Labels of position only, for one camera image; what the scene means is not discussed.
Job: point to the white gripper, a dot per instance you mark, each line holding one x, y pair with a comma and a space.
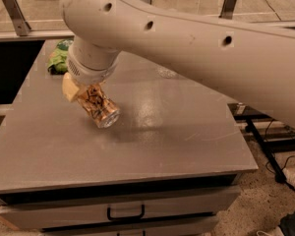
89, 72

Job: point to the orange soda can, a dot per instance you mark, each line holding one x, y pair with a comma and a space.
103, 111

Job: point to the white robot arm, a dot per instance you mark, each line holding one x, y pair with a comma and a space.
251, 63

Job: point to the green snack bag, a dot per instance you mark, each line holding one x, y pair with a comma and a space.
57, 59

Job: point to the clear plastic water bottle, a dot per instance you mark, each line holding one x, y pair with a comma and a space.
166, 73

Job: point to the grey cabinet with drawers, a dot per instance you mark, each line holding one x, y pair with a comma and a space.
175, 149

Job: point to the black stand leg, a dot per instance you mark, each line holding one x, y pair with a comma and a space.
270, 148

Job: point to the left metal railing bracket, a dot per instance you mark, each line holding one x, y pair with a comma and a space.
21, 27

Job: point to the metal railing bracket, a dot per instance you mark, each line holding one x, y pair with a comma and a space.
21, 27
227, 10

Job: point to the black upper drawer handle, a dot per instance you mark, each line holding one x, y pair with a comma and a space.
119, 213

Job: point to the black drawer handle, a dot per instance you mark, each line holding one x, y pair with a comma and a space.
132, 233
119, 213

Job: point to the black lower drawer handle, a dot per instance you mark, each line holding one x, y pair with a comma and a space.
132, 233

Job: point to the right metal railing bracket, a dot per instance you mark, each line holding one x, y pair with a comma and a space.
227, 10

